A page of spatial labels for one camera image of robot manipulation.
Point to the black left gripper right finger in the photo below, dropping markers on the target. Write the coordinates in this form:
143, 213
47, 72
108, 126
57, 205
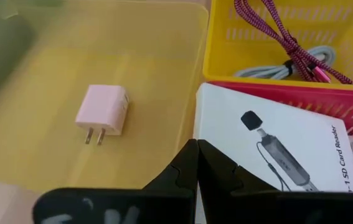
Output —
257, 205

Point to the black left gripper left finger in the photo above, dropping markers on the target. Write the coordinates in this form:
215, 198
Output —
157, 205

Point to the pale pink wall charger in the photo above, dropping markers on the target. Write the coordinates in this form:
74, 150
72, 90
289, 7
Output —
101, 109

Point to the translucent yellow plastic bin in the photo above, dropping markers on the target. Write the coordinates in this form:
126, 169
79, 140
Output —
54, 62

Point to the red slotted plastic basket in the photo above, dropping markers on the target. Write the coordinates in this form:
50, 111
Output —
319, 99

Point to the yellow slotted plastic basket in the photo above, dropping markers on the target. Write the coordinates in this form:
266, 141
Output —
219, 62

